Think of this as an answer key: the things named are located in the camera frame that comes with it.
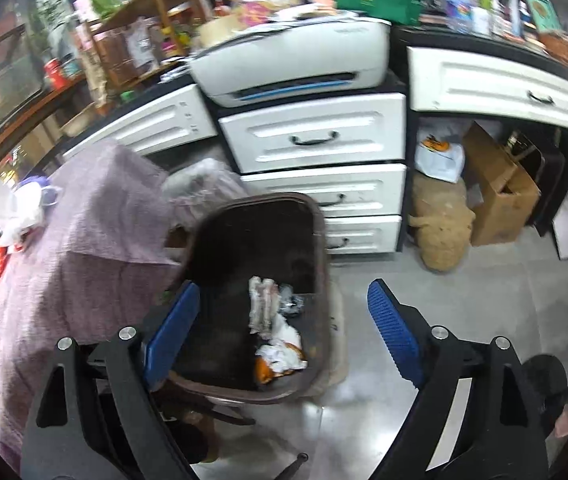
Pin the wooden shelf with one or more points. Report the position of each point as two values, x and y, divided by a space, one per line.
123 25

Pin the middle white drawer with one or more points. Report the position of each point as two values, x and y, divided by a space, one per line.
364 190

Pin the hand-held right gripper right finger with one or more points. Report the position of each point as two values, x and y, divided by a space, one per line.
394 332

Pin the wooden counter with black railing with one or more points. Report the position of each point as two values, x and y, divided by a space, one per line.
23 115

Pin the red can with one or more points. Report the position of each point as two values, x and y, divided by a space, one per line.
53 72

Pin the black round object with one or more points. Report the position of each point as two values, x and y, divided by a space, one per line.
544 380

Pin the white cabinet front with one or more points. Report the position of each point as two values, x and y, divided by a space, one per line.
148 122

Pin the white printer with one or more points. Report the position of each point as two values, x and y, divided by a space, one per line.
289 55

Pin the orange peel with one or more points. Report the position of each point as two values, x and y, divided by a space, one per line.
265 372

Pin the tan burlap sack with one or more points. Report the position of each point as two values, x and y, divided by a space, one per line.
441 225

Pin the teal framed picture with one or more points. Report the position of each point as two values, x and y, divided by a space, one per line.
541 10

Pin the white bag with orange print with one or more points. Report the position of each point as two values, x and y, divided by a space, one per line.
439 157

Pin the pink plastic bag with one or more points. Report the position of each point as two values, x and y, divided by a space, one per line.
269 5

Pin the wide white drawer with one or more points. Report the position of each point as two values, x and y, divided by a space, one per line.
494 85

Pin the cream enamel bowl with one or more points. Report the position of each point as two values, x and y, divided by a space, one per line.
78 122

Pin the small bottom white drawer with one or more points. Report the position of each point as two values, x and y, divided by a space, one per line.
369 235

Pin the large white plastic bag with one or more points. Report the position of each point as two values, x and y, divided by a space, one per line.
11 210

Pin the beige paper bag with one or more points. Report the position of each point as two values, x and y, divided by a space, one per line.
96 77

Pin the clear plastic bag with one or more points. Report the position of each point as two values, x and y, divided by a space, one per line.
264 300

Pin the brown cardboard box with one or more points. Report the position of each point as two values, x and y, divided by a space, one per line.
494 185

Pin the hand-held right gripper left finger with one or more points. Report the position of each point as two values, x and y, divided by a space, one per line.
173 340

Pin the translucent plastic bag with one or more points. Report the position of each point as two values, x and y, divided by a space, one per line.
203 180

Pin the white paper bag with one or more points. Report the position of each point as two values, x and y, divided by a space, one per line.
284 340

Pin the white drawer below printer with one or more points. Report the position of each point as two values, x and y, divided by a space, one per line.
314 130

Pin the dark brown waste bin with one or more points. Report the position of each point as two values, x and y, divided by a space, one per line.
244 260

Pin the purple striped tablecloth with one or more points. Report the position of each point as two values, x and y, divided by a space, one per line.
88 240

